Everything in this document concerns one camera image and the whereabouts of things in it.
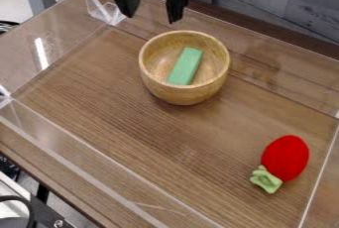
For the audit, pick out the black table leg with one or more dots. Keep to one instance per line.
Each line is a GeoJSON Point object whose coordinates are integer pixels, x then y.
{"type": "Point", "coordinates": [43, 193]}

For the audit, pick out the red plush strawberry toy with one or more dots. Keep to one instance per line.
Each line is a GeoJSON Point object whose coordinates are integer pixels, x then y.
{"type": "Point", "coordinates": [283, 161]}

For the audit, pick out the clear acrylic corner bracket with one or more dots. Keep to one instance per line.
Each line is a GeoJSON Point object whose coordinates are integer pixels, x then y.
{"type": "Point", "coordinates": [104, 12]}

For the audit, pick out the green rectangular block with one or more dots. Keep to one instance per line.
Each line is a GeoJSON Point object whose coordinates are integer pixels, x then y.
{"type": "Point", "coordinates": [184, 69]}

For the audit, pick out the brown wooden bowl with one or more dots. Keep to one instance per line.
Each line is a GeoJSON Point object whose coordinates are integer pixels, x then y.
{"type": "Point", "coordinates": [157, 57]}

